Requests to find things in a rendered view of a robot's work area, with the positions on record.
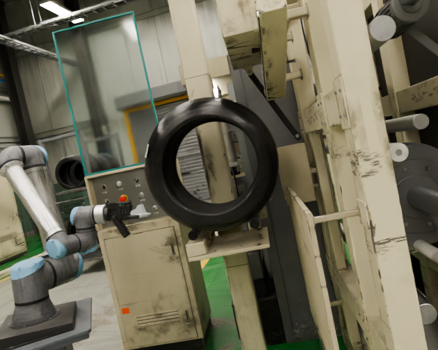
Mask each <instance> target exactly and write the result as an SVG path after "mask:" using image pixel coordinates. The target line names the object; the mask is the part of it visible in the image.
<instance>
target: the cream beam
mask: <svg viewBox="0 0 438 350"><path fill-rule="evenodd" d="M254 1H255V0H216V5H217V7H216V10H217V12H218V19H219V22H220V28H221V32H222V37H223V40H224V43H225V47H226V49H227V53H228V54H227V55H228V56H229V57H228V58H229V59H230V62H231V64H232V65H231V66H232V68H233V70H237V69H242V68H243V65H248V64H252V63H254V65H259V64H261V59H259V56H260V55H259V52H257V53H252V49H253V48H259V47H260V45H259V28H258V24H257V14H256V8H255V7H256V4H255V3H254Z"/></svg>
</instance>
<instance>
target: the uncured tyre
mask: <svg viewBox="0 0 438 350"><path fill-rule="evenodd" d="M209 122H224V123H228V124H231V125H234V126H236V127H237V128H239V129H241V130H242V131H243V132H244V133H245V134H246V135H247V136H248V137H249V139H250V141H251V143H252V145H253V147H254V150H255V152H256V155H257V172H256V175H255V178H254V180H253V182H252V184H251V186H250V187H249V188H248V189H247V190H246V191H245V192H244V193H243V194H242V195H241V196H240V197H238V198H236V199H234V200H232V201H228V202H225V203H209V202H205V201H202V200H200V199H198V198H196V197H194V196H193V195H192V194H191V193H190V192H189V191H188V190H187V189H186V188H185V187H184V186H183V184H182V182H181V181H180V178H179V175H178V173H177V152H178V149H179V146H180V144H181V142H182V141H183V139H184V138H185V137H186V136H187V135H188V134H189V133H190V132H191V131H192V130H193V129H194V128H196V127H198V126H200V125H202V124H205V123H209ZM148 145H149V147H148V151H147V157H146V158H145V175H146V179H147V184H148V186H149V190H150V192H151V193H152V196H153V197H154V199H155V201H156V202H157V204H158V205H159V206H160V207H161V209H162V210H163V211H164V212H165V213H166V214H167V215H168V216H170V217H171V218H173V219H174V220H175V221H176V222H179V223H180V224H182V225H184V226H187V227H189V228H193V229H195V230H199V231H209V232H216V231H226V230H229V229H232V228H236V227H237V226H240V225H242V224H244V223H246V222H248V221H249V220H251V219H252V218H253V217H254V216H256V215H257V214H258V213H259V212H260V211H261V210H262V209H263V207H264V206H265V205H266V204H267V203H268V200H269V199H270V197H271V195H272V193H273V191H274V189H275V186H276V182H277V177H278V172H279V158H278V152H277V147H276V144H275V141H274V138H273V136H272V134H271V132H270V131H269V129H268V127H267V126H266V125H265V123H264V122H263V121H262V119H261V118H260V117H259V116H258V115H257V114H256V113H254V112H253V111H252V110H250V109H249V108H247V107H246V106H244V105H242V104H240V103H238V102H236V101H232V100H230V99H225V98H220V97H202V98H198V99H193V100H190V101H187V102H185V103H183V104H181V105H179V106H177V107H176V108H174V109H172V110H171V111H170V112H169V113H168V114H167V115H166V116H165V117H164V118H163V119H162V120H161V121H160V122H159V123H158V124H157V126H156V128H155V129H154V131H153V133H152V135H151V137H150V139H149V142H148Z"/></svg>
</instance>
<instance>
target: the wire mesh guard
mask: <svg viewBox="0 0 438 350"><path fill-rule="evenodd" d="M286 188H287V190H288V192H289V194H290V198H291V205H290V210H291V216H292V220H293V227H294V231H295V237H296V241H297V244H298V251H299V254H300V261H301V265H302V271H303V275H304V279H305V285H306V289H307V295H308V299H309V305H310V304H311V308H312V310H311V309H310V310H311V313H312V316H313V318H314V322H315V325H316V329H317V331H318V335H319V338H320V340H321V344H322V346H323V350H339V344H338V340H337V336H336V330H335V326H334V320H333V316H332V309H331V305H330V299H329V295H328V291H327V285H326V281H325V275H324V271H323V265H322V261H321V255H320V251H319V247H318V240H317V237H316V230H315V226H314V220H313V215H312V213H311V211H310V210H309V209H308V207H306V205H305V204H304V203H303V202H302V200H301V199H300V198H299V197H298V195H297V194H296V193H295V192H294V191H293V189H292V188H291V187H290V186H287V187H286ZM307 222H308V223H307Z"/></svg>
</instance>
